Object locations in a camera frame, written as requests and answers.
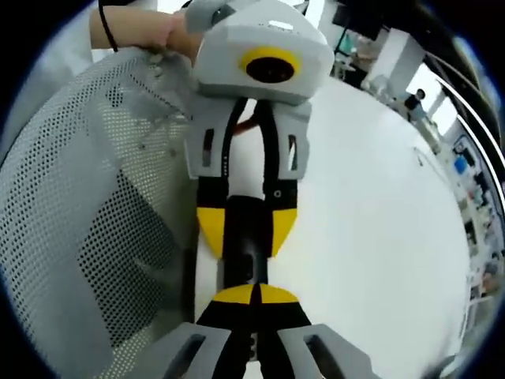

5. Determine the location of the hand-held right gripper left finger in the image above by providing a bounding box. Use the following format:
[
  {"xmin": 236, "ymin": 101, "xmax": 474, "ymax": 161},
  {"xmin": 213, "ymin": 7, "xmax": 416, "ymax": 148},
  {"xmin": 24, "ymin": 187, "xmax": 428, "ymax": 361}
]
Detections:
[{"xmin": 145, "ymin": 283, "xmax": 257, "ymax": 379}]

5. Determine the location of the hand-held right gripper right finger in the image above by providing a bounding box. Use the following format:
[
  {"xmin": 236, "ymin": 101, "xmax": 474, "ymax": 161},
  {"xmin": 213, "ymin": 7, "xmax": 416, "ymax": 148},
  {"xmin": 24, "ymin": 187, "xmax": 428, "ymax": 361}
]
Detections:
[{"xmin": 255, "ymin": 283, "xmax": 382, "ymax": 379}]

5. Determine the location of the black remote control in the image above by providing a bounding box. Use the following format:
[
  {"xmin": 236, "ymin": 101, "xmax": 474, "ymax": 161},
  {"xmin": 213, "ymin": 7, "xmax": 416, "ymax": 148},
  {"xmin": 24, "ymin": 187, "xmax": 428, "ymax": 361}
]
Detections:
[{"xmin": 223, "ymin": 194, "xmax": 270, "ymax": 286}]

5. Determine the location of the person's left hand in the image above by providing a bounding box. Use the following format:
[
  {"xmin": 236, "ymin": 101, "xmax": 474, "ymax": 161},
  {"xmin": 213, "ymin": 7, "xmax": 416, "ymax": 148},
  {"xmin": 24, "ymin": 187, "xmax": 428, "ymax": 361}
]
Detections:
[{"xmin": 148, "ymin": 9, "xmax": 204, "ymax": 65}]

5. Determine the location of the grey mesh office chair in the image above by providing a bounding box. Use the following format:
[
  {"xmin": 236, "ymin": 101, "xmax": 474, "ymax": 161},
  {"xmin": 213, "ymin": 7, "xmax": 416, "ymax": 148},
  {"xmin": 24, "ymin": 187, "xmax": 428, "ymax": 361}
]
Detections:
[{"xmin": 0, "ymin": 50, "xmax": 199, "ymax": 379}]

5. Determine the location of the thin black cable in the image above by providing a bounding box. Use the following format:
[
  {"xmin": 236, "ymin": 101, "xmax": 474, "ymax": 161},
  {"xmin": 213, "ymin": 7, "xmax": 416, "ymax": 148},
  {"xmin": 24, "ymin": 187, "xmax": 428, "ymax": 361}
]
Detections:
[{"xmin": 96, "ymin": 0, "xmax": 120, "ymax": 53}]

